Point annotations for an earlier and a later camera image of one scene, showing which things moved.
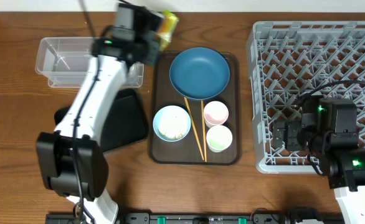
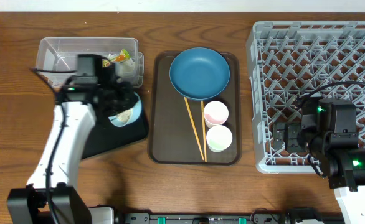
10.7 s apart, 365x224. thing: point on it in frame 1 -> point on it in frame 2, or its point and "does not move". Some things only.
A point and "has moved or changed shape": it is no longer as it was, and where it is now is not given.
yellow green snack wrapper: (170, 23) has moved or changed shape
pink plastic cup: (215, 113) does not move
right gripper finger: (293, 131) does not move
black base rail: (212, 218) does not move
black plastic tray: (127, 123) does not move
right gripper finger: (279, 128) does not move
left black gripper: (151, 43) -> (126, 91)
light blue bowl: (171, 123) -> (135, 113)
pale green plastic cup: (218, 138) does not move
